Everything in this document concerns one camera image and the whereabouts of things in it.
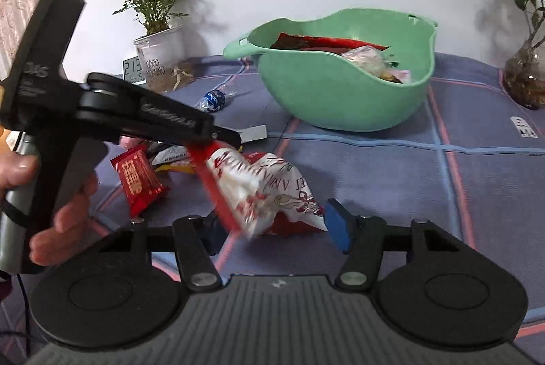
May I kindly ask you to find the red white snack bag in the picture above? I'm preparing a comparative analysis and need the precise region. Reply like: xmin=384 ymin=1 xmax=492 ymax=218
xmin=187 ymin=141 xmax=327 ymax=240

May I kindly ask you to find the orange snack packet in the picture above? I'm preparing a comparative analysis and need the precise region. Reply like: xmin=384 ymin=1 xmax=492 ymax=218
xmin=380 ymin=72 xmax=402 ymax=83

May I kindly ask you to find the white red rice cracker packet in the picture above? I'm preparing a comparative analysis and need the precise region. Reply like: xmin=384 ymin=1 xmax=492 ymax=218
xmin=342 ymin=46 xmax=388 ymax=77

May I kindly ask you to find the long red packet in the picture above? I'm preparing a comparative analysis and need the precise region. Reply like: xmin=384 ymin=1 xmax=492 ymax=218
xmin=270 ymin=33 xmax=388 ymax=55

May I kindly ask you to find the person left hand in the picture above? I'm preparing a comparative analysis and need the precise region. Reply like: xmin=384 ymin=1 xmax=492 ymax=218
xmin=1 ymin=146 xmax=98 ymax=274

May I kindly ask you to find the digital clock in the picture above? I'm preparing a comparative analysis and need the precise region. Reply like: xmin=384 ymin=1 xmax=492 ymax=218
xmin=122 ymin=57 xmax=146 ymax=85

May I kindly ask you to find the pink snack packet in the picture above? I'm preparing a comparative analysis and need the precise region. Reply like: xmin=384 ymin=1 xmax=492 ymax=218
xmin=119 ymin=136 xmax=148 ymax=150

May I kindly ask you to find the left potted plant white pot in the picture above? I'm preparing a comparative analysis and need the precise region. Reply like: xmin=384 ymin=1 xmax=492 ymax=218
xmin=115 ymin=0 xmax=192 ymax=93

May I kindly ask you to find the yellow pink snack bar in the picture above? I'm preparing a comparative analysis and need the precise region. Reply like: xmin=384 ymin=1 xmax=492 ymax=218
xmin=155 ymin=160 xmax=196 ymax=174

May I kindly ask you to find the small red candy packet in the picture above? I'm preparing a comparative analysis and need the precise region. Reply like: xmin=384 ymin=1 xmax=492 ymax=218
xmin=111 ymin=143 xmax=169 ymax=219

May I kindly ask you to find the blue chocolate ball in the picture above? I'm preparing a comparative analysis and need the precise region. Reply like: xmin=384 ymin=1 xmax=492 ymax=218
xmin=194 ymin=85 xmax=245 ymax=114

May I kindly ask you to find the blue checked tablecloth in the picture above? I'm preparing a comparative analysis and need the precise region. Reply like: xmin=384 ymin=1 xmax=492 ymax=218
xmin=0 ymin=51 xmax=545 ymax=365

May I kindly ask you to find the green plastic bowl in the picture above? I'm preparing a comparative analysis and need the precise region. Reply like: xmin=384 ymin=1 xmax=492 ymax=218
xmin=223 ymin=9 xmax=437 ymax=132

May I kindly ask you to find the right plant glass vase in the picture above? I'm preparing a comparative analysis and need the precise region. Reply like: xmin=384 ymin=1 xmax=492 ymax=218
xmin=466 ymin=0 xmax=545 ymax=110

